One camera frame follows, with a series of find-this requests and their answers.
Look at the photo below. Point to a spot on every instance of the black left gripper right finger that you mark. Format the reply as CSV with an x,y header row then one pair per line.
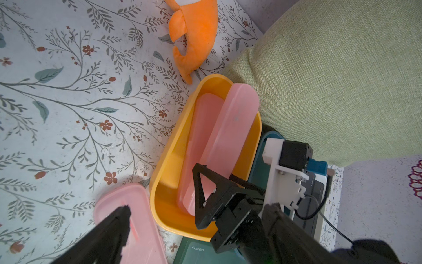
x,y
289,244

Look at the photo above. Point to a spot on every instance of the white storage box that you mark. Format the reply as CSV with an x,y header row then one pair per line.
x,y
320,217

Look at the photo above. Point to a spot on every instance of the green pillow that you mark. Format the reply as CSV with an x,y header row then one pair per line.
x,y
342,76

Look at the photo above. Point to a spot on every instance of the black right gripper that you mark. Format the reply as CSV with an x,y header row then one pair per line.
x,y
234,204

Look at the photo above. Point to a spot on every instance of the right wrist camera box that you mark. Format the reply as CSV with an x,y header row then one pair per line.
x,y
291,164

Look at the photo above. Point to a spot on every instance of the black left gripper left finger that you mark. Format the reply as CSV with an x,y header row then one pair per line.
x,y
103,244

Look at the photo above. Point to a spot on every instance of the dark green pencil case front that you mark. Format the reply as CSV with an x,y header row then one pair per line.
x,y
193,251

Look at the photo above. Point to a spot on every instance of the orange shark plush toy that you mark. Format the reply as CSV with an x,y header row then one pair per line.
x,y
198,22

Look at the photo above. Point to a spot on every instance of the yellow storage box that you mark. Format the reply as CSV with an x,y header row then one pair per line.
x,y
165,179

